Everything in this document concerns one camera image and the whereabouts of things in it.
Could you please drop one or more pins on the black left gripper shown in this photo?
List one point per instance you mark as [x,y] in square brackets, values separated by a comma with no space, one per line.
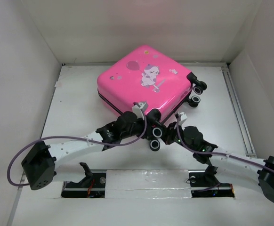
[149,130]

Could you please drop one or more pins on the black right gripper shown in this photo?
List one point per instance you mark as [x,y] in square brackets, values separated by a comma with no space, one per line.
[167,133]

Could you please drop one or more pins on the pink hard-shell suitcase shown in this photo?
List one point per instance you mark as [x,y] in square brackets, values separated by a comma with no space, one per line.
[159,84]

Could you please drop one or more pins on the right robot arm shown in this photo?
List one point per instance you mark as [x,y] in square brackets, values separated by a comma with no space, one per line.
[224,167]

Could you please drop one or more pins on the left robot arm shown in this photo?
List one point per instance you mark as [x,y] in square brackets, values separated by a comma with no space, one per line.
[42,161]

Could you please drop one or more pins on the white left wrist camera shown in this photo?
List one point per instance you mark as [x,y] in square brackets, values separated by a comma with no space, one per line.
[139,108]

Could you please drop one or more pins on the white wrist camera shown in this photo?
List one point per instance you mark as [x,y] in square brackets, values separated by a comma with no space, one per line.
[181,117]
[139,108]

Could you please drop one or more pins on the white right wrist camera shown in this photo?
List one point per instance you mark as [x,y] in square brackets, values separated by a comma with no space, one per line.
[181,117]

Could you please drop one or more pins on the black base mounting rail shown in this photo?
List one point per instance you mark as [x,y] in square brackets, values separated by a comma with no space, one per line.
[148,184]

